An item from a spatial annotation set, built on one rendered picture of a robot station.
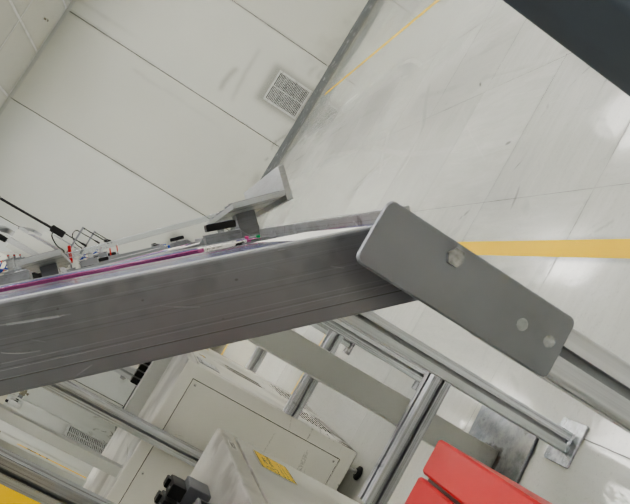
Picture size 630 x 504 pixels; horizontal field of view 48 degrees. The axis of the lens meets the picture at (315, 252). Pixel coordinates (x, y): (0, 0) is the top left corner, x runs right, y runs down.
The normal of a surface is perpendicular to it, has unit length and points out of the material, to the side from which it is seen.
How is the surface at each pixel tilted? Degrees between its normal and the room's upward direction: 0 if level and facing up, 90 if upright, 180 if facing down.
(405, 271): 90
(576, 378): 90
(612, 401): 90
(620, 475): 0
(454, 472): 0
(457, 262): 90
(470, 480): 0
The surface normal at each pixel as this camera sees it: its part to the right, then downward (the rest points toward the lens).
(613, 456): -0.83, -0.51
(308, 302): 0.24, 0.00
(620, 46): -0.49, 0.85
